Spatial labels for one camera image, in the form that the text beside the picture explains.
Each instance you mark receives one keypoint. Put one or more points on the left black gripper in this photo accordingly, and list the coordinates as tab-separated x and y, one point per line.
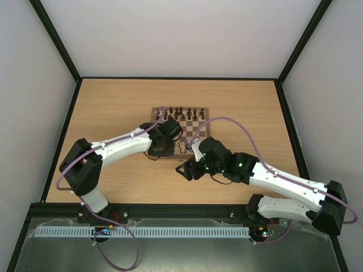
169	152

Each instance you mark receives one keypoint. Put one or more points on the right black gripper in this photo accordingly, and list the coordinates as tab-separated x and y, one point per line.
191	168

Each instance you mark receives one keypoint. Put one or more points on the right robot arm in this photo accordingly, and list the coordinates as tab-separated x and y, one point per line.
321	205

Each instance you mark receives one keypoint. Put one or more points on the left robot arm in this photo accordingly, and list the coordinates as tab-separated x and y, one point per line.
84	162

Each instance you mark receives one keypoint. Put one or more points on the wooden chess board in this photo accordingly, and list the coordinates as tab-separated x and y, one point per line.
189	128

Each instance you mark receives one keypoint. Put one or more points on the right electronics board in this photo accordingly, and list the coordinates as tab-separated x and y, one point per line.
263	232

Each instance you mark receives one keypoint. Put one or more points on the electronics board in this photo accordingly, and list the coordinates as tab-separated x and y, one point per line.
103	230
263	232

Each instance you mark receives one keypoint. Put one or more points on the left electronics board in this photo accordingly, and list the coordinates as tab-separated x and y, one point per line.
103	230

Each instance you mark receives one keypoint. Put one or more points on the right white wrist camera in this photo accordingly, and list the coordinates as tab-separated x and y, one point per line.
193	145

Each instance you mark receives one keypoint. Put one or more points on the black cage frame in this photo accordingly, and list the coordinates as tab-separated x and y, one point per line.
287	114

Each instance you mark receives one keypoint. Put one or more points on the light blue cable duct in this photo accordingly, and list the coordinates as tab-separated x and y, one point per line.
147	232

